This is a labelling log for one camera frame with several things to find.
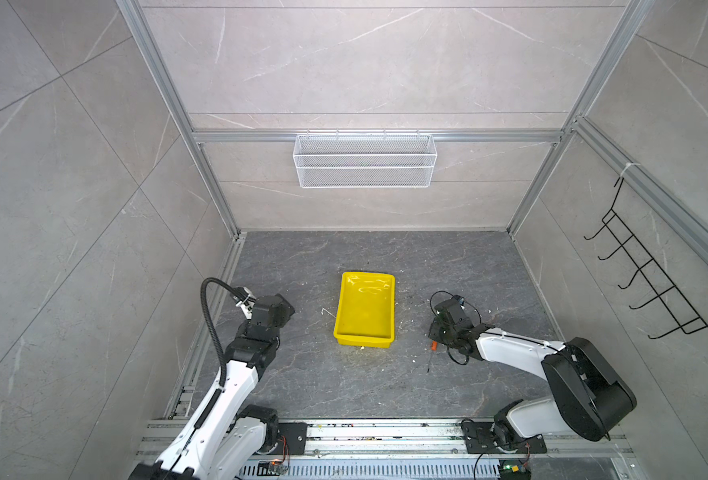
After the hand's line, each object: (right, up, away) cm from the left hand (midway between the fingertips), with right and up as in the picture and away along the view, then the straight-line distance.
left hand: (271, 300), depth 81 cm
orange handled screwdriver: (+47, -15, +7) cm, 50 cm away
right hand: (+48, -10, +12) cm, 51 cm away
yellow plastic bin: (+26, -7, +15) cm, 31 cm away
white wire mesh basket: (+27, +45, +19) cm, 56 cm away
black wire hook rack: (+91, 0, -22) cm, 94 cm away
